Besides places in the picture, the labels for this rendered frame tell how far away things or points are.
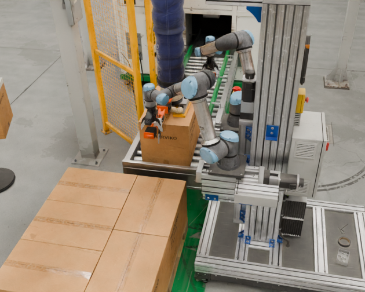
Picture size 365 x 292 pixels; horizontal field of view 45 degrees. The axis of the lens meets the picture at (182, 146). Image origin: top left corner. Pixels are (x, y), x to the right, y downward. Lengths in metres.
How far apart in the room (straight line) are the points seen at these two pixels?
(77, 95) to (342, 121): 2.98
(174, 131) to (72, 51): 1.27
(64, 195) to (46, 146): 1.63
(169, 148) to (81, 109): 1.20
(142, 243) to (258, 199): 0.84
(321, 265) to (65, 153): 2.84
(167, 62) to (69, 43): 1.09
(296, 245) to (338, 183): 1.15
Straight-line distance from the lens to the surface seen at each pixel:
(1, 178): 4.71
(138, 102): 4.15
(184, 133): 3.38
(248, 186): 2.79
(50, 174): 4.62
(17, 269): 3.07
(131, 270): 2.88
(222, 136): 2.66
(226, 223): 3.59
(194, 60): 5.34
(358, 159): 4.84
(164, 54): 3.30
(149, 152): 3.57
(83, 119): 4.42
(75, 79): 4.21
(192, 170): 3.47
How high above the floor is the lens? 2.78
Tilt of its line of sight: 36 degrees down
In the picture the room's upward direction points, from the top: 2 degrees counter-clockwise
